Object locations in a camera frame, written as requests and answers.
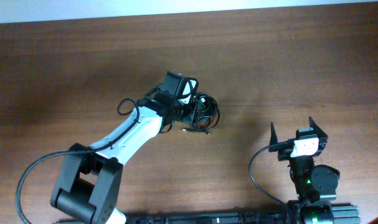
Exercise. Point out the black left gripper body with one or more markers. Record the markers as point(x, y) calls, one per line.
point(188, 112)

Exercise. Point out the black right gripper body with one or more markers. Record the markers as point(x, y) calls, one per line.
point(284, 154)

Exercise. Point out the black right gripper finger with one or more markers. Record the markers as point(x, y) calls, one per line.
point(273, 136)
point(319, 132)

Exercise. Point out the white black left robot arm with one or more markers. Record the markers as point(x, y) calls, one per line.
point(89, 180)

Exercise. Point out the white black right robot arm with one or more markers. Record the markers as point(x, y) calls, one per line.
point(315, 185)

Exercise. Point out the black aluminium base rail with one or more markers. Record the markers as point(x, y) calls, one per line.
point(344, 214)

